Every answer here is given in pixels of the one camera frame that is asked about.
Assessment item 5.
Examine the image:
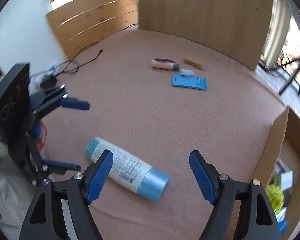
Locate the yellow shuttlecock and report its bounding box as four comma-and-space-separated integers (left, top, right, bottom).
265, 184, 284, 215

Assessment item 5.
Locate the white power adapter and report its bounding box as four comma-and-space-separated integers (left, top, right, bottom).
273, 171, 293, 191

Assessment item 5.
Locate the white lotion bottle blue cap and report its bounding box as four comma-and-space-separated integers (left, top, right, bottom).
85, 137, 169, 202

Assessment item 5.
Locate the pink bottle grey cap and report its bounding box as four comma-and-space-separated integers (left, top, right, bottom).
151, 59, 180, 70

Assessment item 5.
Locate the small white cap piece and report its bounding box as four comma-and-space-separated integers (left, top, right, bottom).
179, 69, 194, 76

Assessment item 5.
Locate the blue phone stand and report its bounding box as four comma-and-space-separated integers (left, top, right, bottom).
171, 74, 207, 90

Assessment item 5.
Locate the wooden clothespin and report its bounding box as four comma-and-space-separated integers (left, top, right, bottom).
184, 59, 204, 70

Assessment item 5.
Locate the person's left hand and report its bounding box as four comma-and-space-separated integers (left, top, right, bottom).
34, 121, 47, 152

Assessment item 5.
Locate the black charger plug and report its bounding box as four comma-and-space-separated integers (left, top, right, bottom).
40, 74, 57, 89

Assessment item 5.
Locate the beige jacket person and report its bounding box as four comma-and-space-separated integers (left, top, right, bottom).
0, 142, 35, 230

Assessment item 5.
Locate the pine slatted headboard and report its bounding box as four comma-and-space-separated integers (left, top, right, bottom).
46, 0, 138, 59

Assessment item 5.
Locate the cardboard box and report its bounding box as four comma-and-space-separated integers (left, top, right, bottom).
251, 107, 300, 239

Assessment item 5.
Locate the black power strip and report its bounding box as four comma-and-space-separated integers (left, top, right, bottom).
258, 61, 270, 73

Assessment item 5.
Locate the black tripod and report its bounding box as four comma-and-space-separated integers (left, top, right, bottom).
278, 57, 300, 96

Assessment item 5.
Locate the large wooden board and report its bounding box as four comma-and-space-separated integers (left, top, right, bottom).
139, 0, 273, 70

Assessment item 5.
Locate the black usb cable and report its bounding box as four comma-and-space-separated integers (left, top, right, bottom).
51, 23, 139, 77

